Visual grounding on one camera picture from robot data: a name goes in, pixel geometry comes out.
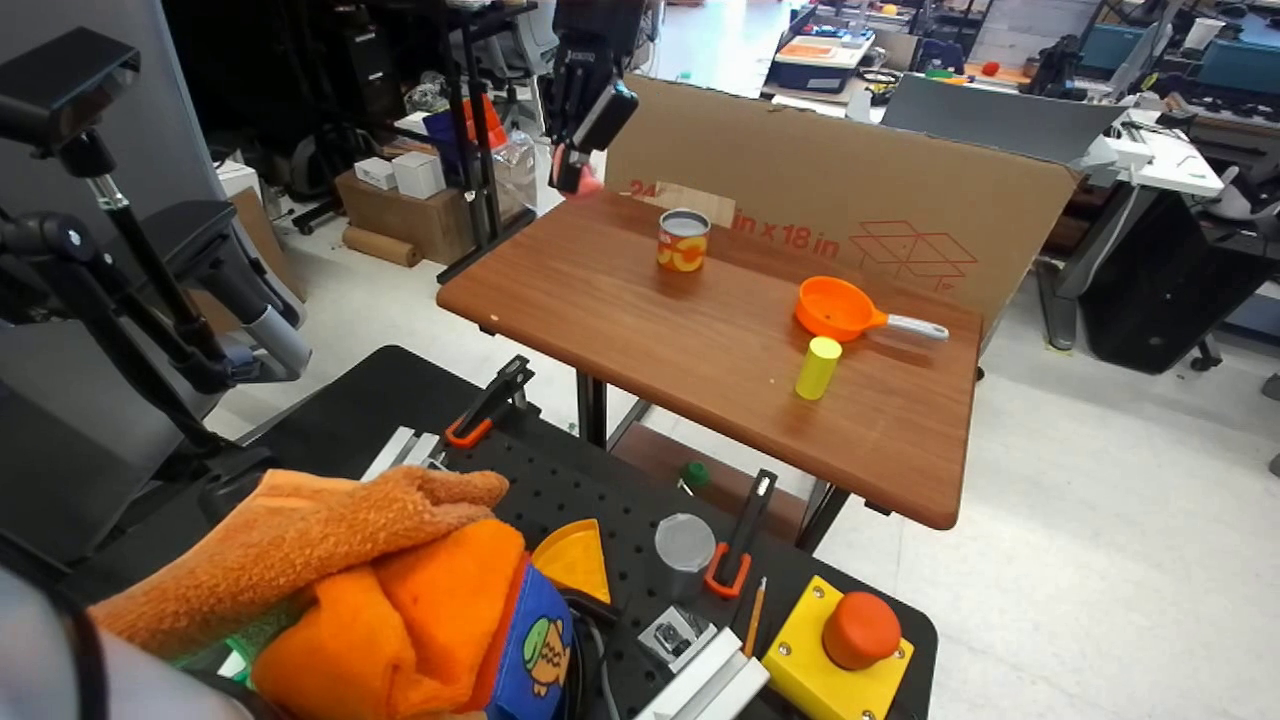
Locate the orange labelled tin can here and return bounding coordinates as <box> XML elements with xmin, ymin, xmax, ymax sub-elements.
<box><xmin>651</xmin><ymin>208</ymin><xmax>713</xmax><ymax>280</ymax></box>

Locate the yellow plastic cylinder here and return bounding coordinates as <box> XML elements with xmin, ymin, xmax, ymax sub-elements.
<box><xmin>794</xmin><ymin>330</ymin><xmax>848</xmax><ymax>408</ymax></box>

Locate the grey cylinder block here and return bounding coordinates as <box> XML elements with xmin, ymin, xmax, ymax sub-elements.
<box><xmin>651</xmin><ymin>511</ymin><xmax>722</xmax><ymax>577</ymax></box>

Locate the orange wedge block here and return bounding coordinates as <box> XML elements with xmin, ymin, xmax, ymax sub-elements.
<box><xmin>528</xmin><ymin>514</ymin><xmax>616</xmax><ymax>607</ymax></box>

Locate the aluminium extrusion bar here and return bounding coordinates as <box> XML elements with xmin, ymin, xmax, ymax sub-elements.
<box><xmin>636</xmin><ymin>622</ymin><xmax>776</xmax><ymax>720</ymax></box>
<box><xmin>356</xmin><ymin>422</ymin><xmax>454</xmax><ymax>484</ymax></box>

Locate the brown cardboard sheet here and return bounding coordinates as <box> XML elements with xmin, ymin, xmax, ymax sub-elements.
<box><xmin>602</xmin><ymin>72</ymin><xmax>1081</xmax><ymax>334</ymax></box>

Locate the black tripod with orange parts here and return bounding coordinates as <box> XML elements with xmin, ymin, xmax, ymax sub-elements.
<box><xmin>437</xmin><ymin>24</ymin><xmax>537</xmax><ymax>285</ymax></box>

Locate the small white framed tag card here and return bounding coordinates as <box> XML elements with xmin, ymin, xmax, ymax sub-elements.
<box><xmin>636</xmin><ymin>602</ymin><xmax>716</xmax><ymax>672</ymax></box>

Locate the wooden pencil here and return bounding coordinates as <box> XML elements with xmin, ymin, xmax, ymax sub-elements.
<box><xmin>742</xmin><ymin>573</ymin><xmax>773</xmax><ymax>658</ymax></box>

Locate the brown cardboard box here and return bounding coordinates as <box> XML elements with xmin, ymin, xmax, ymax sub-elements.
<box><xmin>215</xmin><ymin>182</ymin><xmax>314</xmax><ymax>304</ymax></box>
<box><xmin>334</xmin><ymin>164</ymin><xmax>477</xmax><ymax>269</ymax></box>

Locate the cardboard tube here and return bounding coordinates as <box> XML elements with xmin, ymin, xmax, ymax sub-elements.
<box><xmin>341</xmin><ymin>220</ymin><xmax>426</xmax><ymax>273</ymax></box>

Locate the small white box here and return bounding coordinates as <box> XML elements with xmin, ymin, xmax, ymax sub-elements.
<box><xmin>385</xmin><ymin>148</ymin><xmax>454</xmax><ymax>203</ymax></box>

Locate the yellow emergency stop button box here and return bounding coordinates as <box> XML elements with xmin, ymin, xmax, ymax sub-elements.
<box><xmin>761</xmin><ymin>573</ymin><xmax>921</xmax><ymax>720</ymax></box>

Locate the black box with orange top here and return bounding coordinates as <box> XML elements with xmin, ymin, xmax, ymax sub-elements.
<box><xmin>773</xmin><ymin>31</ymin><xmax>875</xmax><ymax>97</ymax></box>

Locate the orange blue plush toy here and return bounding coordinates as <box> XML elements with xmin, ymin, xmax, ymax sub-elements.
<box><xmin>254</xmin><ymin>514</ymin><xmax>579</xmax><ymax>720</ymax></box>

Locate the orange terry cloth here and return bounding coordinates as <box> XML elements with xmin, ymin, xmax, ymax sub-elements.
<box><xmin>86</xmin><ymin>463</ymin><xmax>511</xmax><ymax>665</ymax></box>

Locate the grey divider panel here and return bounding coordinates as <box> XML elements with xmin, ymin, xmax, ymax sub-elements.
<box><xmin>880</xmin><ymin>72</ymin><xmax>1123</xmax><ymax>173</ymax></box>

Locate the white desk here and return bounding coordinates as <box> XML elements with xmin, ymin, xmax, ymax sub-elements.
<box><xmin>1037</xmin><ymin>117</ymin><xmax>1229</xmax><ymax>353</ymax></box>

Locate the black clamp with orange handle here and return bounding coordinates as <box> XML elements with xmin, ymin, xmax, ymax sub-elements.
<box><xmin>702</xmin><ymin>463</ymin><xmax>779</xmax><ymax>602</ymax></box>
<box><xmin>442</xmin><ymin>353</ymin><xmax>542</xmax><ymax>452</ymax></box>

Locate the orange strainer with white handle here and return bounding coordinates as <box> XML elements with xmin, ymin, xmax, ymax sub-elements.
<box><xmin>794</xmin><ymin>273</ymin><xmax>953</xmax><ymax>348</ymax></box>

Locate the black stereo camera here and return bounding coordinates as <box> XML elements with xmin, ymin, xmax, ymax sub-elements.
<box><xmin>548</xmin><ymin>74</ymin><xmax>645</xmax><ymax>196</ymax></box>
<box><xmin>0</xmin><ymin>24</ymin><xmax>145</xmax><ymax>151</ymax></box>

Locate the black camera stand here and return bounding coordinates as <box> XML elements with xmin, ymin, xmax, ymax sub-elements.
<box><xmin>0</xmin><ymin>133</ymin><xmax>315</xmax><ymax>537</ymax></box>

